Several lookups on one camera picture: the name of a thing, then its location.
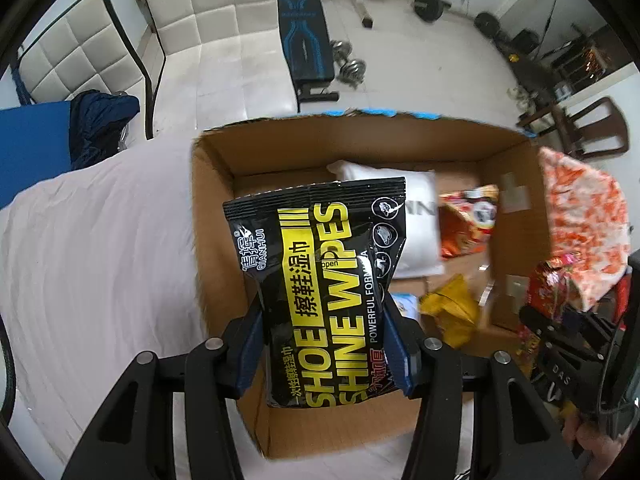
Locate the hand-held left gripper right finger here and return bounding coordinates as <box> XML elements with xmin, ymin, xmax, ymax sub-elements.
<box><xmin>382</xmin><ymin>297</ymin><xmax>583</xmax><ymax>480</ymax></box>

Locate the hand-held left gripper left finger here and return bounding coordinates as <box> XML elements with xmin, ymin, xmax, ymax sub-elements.
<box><xmin>62</xmin><ymin>300</ymin><xmax>266</xmax><ymax>480</ymax></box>

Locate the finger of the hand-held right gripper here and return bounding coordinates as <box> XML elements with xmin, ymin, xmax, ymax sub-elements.
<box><xmin>519</xmin><ymin>306</ymin><xmax>577</xmax><ymax>347</ymax></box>

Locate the red snack packet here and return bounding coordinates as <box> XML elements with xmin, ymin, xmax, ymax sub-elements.
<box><xmin>515</xmin><ymin>252</ymin><xmax>586</xmax><ymax>406</ymax></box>

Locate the blue white tissue packet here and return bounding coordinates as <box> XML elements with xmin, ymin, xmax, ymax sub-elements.
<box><xmin>390</xmin><ymin>292</ymin><xmax>421</xmax><ymax>323</ymax></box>

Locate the yellow wrapper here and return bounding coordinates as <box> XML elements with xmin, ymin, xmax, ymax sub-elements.
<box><xmin>419</xmin><ymin>274</ymin><xmax>482</xmax><ymax>351</ymax></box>

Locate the black yellow wipes packet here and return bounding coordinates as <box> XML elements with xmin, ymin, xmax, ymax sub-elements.
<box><xmin>222</xmin><ymin>176</ymin><xmax>408</xmax><ymax>409</ymax></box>

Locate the orange snack packet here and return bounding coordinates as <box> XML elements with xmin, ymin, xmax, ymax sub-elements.
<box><xmin>437</xmin><ymin>185</ymin><xmax>501</xmax><ymax>261</ymax></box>

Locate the brown cardboard box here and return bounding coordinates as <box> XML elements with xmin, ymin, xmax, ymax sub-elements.
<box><xmin>190</xmin><ymin>109</ymin><xmax>556</xmax><ymax>461</ymax></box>

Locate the white soft packet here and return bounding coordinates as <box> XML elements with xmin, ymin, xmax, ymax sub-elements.
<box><xmin>326</xmin><ymin>160</ymin><xmax>446</xmax><ymax>281</ymax></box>

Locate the person's right hand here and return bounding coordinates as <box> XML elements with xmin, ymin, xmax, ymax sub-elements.
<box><xmin>560</xmin><ymin>404</ymin><xmax>628</xmax><ymax>480</ymax></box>

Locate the orange floral towel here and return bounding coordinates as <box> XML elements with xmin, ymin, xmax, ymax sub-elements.
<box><xmin>537</xmin><ymin>146</ymin><xmax>632</xmax><ymax>313</ymax></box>

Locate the dark wooden chair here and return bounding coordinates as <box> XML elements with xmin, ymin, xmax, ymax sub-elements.
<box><xmin>517</xmin><ymin>96</ymin><xmax>628</xmax><ymax>161</ymax></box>

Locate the dark blue jacket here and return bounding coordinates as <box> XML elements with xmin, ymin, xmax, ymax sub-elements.
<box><xmin>69</xmin><ymin>89</ymin><xmax>141</xmax><ymax>168</ymax></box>

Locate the black bag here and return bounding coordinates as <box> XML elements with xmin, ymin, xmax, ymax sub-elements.
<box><xmin>512</xmin><ymin>29</ymin><xmax>541</xmax><ymax>56</ymax></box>

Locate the blue foam mat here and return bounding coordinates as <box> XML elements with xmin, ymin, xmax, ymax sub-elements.
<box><xmin>0</xmin><ymin>100</ymin><xmax>73</xmax><ymax>211</ymax></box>

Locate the white quilted chair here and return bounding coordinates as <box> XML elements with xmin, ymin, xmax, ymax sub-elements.
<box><xmin>135</xmin><ymin>0</ymin><xmax>301</xmax><ymax>136</ymax></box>
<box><xmin>10</xmin><ymin>0</ymin><xmax>156</xmax><ymax>141</ymax></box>

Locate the black blue weight bench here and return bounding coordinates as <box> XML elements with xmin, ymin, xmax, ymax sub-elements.
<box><xmin>276</xmin><ymin>0</ymin><xmax>340</xmax><ymax>113</ymax></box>

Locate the short barbell with plates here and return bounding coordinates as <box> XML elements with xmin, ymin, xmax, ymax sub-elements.
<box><xmin>414</xmin><ymin>0</ymin><xmax>503</xmax><ymax>41</ymax></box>

